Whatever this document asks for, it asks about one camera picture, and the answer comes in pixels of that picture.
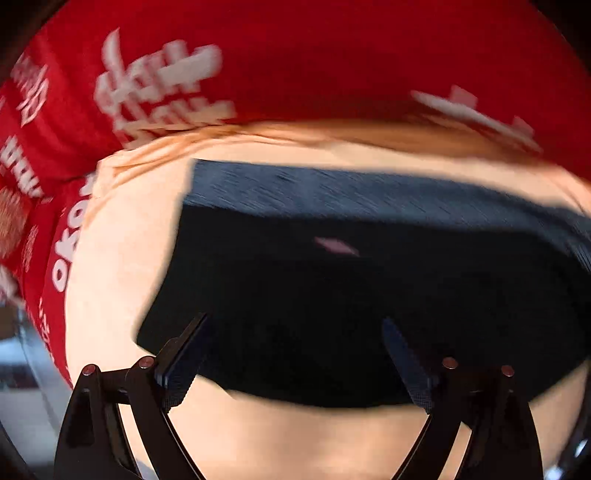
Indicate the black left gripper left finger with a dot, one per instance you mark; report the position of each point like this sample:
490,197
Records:
92,442

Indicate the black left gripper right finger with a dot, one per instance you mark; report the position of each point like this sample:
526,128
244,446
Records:
503,442

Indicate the dark navy patterned pants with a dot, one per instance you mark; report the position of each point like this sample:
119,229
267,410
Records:
298,270

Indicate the cream sofa cushion cover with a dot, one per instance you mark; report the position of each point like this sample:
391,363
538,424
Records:
126,242

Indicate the red blanket with white text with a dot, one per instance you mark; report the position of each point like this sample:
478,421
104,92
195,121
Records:
131,79

